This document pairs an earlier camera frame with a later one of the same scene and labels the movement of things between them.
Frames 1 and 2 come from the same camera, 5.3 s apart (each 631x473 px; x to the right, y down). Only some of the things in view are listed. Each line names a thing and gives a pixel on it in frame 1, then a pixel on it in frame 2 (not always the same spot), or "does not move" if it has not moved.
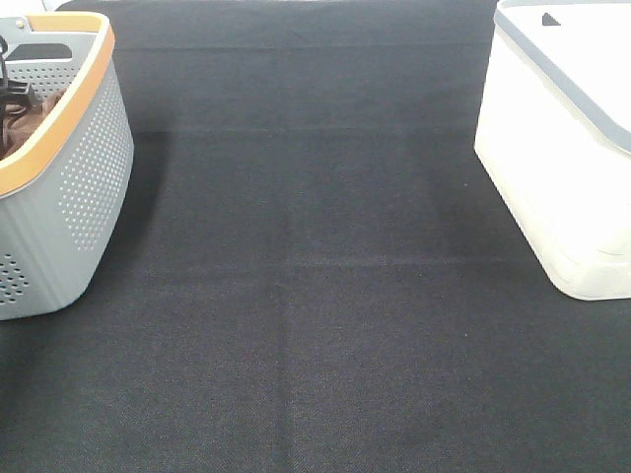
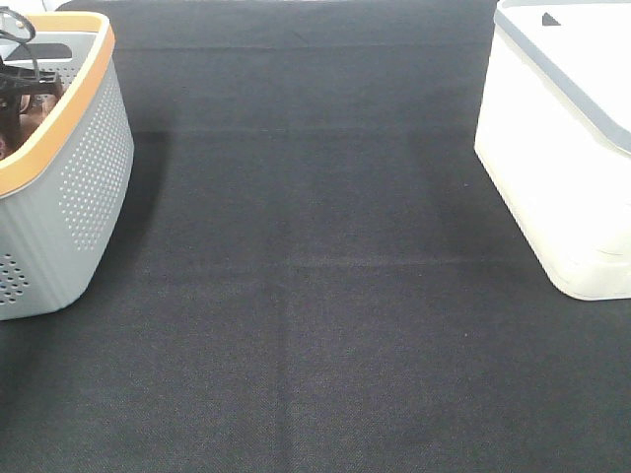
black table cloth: [318, 275] does not move
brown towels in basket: [22, 120] does not move
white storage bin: [554, 133] does not move
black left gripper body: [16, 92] to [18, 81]
